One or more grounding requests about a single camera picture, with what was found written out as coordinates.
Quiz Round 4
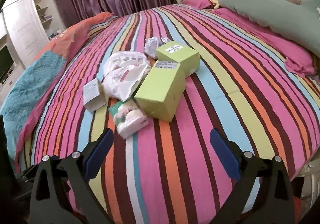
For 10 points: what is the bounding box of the white plastic bag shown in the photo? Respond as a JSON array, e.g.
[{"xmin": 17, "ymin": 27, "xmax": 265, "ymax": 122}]
[{"xmin": 102, "ymin": 51, "xmax": 150, "ymax": 101}]

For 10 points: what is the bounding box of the green long plush pillow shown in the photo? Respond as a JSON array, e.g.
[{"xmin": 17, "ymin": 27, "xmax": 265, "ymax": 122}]
[{"xmin": 219, "ymin": 0, "xmax": 319, "ymax": 56}]

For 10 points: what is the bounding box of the yellow plush toy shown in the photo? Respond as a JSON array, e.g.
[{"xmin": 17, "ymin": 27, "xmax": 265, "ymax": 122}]
[{"xmin": 211, "ymin": 0, "xmax": 220, "ymax": 9}]

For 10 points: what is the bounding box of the black television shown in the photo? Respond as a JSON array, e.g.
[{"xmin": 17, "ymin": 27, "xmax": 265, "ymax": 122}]
[{"xmin": 0, "ymin": 45, "xmax": 14, "ymax": 81}]

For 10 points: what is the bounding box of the small grey cardboard box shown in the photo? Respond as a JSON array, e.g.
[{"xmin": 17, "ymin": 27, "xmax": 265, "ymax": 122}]
[{"xmin": 83, "ymin": 78, "xmax": 106, "ymax": 113}]

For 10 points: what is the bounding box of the teal orange folded quilt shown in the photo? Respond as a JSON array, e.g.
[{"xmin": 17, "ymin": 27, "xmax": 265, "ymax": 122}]
[{"xmin": 1, "ymin": 12, "xmax": 116, "ymax": 173}]

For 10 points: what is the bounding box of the green cleansing oil box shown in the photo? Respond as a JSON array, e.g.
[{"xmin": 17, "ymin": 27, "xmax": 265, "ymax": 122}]
[{"xmin": 157, "ymin": 41, "xmax": 200, "ymax": 77}]

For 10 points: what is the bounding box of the green tissue packet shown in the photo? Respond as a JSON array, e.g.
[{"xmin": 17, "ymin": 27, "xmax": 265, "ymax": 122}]
[{"xmin": 108, "ymin": 98, "xmax": 149, "ymax": 139}]

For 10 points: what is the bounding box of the green carton box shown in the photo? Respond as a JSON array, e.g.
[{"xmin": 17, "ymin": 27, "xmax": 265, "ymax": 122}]
[{"xmin": 134, "ymin": 61, "xmax": 185, "ymax": 122}]

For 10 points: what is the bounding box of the white wardrobe cabinet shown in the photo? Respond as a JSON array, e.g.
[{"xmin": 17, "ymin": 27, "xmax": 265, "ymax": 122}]
[{"xmin": 1, "ymin": 0, "xmax": 65, "ymax": 102}]

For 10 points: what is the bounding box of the paper ball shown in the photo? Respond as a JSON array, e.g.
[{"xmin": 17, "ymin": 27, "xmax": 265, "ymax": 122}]
[{"xmin": 144, "ymin": 36, "xmax": 170, "ymax": 60}]

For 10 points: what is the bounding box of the pink pillow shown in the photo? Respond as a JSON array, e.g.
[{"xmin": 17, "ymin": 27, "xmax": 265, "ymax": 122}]
[{"xmin": 182, "ymin": 0, "xmax": 318, "ymax": 78}]

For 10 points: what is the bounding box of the striped colourful bed sheet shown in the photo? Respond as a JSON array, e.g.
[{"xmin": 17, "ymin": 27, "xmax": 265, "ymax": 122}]
[{"xmin": 18, "ymin": 4, "xmax": 319, "ymax": 223}]

